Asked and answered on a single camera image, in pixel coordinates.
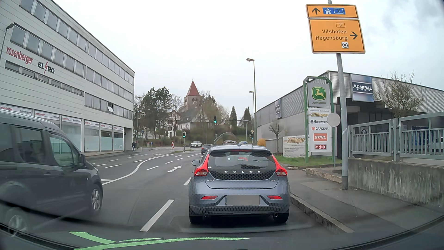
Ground green-framed advertising pylon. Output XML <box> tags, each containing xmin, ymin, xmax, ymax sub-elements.
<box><xmin>303</xmin><ymin>76</ymin><xmax>336</xmax><ymax>164</ymax></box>

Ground grey hatchback car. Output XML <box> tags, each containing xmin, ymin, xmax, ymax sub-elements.
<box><xmin>188</xmin><ymin>144</ymin><xmax>291</xmax><ymax>225</ymax></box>

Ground small bare tree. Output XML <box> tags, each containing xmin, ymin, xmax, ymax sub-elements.
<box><xmin>268</xmin><ymin>122</ymin><xmax>285</xmax><ymax>155</ymax></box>

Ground grass verge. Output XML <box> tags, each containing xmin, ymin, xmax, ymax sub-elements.
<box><xmin>275</xmin><ymin>155</ymin><xmax>342</xmax><ymax>168</ymax></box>

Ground dark grey van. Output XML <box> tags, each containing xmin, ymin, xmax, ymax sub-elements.
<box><xmin>0</xmin><ymin>110</ymin><xmax>104</xmax><ymax>237</ymax></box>

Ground group of dark trees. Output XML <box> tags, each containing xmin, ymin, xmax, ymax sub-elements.
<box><xmin>134</xmin><ymin>86</ymin><xmax>174</xmax><ymax>141</ymax></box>

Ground grey metal railing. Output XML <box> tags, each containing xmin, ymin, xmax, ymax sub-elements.
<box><xmin>348</xmin><ymin>112</ymin><xmax>444</xmax><ymax>162</ymax></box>

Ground conifer trees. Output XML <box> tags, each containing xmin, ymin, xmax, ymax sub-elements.
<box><xmin>229</xmin><ymin>106</ymin><xmax>253</xmax><ymax>128</ymax></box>

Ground grey paved pavement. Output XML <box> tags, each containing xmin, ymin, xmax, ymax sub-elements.
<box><xmin>287</xmin><ymin>167</ymin><xmax>444</xmax><ymax>234</ymax></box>

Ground white office building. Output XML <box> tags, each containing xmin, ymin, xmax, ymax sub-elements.
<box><xmin>0</xmin><ymin>0</ymin><xmax>135</xmax><ymax>155</ymax></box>

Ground yellow direction sign on pole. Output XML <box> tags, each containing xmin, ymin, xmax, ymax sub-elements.
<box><xmin>306</xmin><ymin>0</ymin><xmax>366</xmax><ymax>190</ymax></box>

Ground grey asphalt road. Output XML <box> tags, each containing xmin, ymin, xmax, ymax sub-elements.
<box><xmin>21</xmin><ymin>147</ymin><xmax>327</xmax><ymax>240</ymax></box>

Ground pavement beside office building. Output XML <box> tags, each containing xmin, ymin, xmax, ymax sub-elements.
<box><xmin>85</xmin><ymin>149</ymin><xmax>146</xmax><ymax>161</ymax></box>

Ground grey metal-clad hall building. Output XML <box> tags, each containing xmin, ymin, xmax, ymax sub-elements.
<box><xmin>256</xmin><ymin>71</ymin><xmax>444</xmax><ymax>157</ymax></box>

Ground car's own bonnet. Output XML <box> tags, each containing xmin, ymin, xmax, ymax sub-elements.
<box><xmin>0</xmin><ymin>215</ymin><xmax>444</xmax><ymax>250</ymax></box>

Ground tall street lamp post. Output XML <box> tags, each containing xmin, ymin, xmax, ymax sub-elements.
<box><xmin>246</xmin><ymin>58</ymin><xmax>258</xmax><ymax>145</ymax></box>

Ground church with red spire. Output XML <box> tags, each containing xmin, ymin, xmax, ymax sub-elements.
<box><xmin>168</xmin><ymin>80</ymin><xmax>211</xmax><ymax>137</ymax></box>

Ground road markings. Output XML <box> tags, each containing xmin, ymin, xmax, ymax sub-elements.
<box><xmin>94</xmin><ymin>150</ymin><xmax>202</xmax><ymax>232</ymax></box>

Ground white advertising billboard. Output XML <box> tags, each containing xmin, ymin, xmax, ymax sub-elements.
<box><xmin>282</xmin><ymin>135</ymin><xmax>307</xmax><ymax>158</ymax></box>

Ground concrete wall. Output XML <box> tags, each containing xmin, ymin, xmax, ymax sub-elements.
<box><xmin>348</xmin><ymin>158</ymin><xmax>444</xmax><ymax>209</ymax></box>

